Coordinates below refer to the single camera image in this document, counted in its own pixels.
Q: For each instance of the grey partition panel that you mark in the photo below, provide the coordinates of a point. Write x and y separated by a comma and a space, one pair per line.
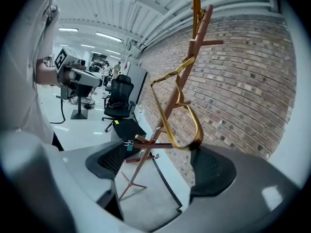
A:
138, 81

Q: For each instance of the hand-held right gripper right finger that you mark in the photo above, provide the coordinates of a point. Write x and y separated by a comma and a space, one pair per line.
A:
213, 171

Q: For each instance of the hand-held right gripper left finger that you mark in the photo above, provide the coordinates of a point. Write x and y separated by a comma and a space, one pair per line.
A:
107, 158

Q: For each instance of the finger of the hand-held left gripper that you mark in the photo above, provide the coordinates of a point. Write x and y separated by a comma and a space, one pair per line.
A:
85, 78

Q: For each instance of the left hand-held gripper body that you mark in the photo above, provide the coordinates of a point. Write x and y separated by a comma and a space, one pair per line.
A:
63, 58

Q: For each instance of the person's black trousers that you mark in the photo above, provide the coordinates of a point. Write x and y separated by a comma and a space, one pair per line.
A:
57, 143

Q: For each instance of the person's left forearm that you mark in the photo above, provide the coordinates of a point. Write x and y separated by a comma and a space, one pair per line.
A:
46, 74

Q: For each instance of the person's white shirt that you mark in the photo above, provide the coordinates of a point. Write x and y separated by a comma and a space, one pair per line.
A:
24, 57

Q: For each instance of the black mesh office chair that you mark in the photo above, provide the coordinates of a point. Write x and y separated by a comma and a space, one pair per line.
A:
121, 88

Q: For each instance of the black pedestal stand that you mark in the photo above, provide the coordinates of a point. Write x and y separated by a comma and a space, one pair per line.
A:
79, 105

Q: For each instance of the brown wooden coat rack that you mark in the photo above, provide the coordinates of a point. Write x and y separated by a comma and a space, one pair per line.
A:
170, 105

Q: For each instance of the long ceiling light strip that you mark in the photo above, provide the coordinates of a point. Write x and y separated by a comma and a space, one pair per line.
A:
113, 51
87, 46
108, 37
68, 29

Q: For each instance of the grey floor mat black border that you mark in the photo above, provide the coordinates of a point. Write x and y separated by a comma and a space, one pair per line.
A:
150, 203

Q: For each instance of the black box with yellow sticker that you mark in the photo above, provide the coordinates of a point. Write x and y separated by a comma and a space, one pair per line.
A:
126, 130

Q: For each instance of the gold metal clothes hanger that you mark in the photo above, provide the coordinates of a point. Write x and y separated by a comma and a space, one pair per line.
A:
195, 21

